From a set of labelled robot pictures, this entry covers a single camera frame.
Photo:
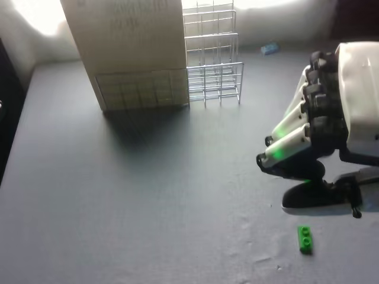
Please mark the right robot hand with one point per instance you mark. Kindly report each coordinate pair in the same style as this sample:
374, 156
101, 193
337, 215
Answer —
361, 103

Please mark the tan paperback book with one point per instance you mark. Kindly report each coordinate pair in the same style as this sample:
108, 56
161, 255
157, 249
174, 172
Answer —
127, 44

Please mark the blue toy brick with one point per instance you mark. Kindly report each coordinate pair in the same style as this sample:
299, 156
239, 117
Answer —
270, 49

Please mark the green toy brick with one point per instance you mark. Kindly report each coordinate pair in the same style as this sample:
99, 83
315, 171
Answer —
305, 239

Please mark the grey table cloth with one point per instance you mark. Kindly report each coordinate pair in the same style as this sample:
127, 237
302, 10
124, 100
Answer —
148, 207

